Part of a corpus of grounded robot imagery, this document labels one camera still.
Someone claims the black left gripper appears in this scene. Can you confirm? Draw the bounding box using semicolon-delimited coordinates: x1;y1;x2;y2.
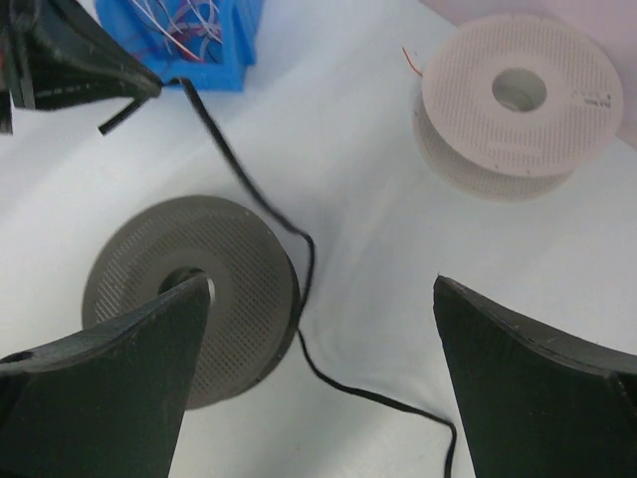
1;1;162;135

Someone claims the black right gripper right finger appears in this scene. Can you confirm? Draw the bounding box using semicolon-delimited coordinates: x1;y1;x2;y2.
434;276;636;477

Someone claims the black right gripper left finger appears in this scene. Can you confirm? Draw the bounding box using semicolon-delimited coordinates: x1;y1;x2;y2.
1;299;194;477

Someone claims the black cable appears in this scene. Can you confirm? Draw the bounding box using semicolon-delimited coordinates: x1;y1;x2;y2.
98;78;458;478

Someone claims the black filament spool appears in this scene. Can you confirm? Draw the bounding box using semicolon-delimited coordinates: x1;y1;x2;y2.
82;195;300;409

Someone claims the blue plastic bin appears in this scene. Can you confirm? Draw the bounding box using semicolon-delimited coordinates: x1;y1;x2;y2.
96;0;264;92

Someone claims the white perforated filament spool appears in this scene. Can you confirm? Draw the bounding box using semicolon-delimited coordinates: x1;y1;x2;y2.
414;13;624;202

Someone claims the bundle of thin wires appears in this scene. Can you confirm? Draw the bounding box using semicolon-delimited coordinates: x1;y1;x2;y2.
118;0;225;64

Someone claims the thin red wire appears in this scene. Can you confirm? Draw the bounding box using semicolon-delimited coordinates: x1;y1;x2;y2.
400;46;424;79

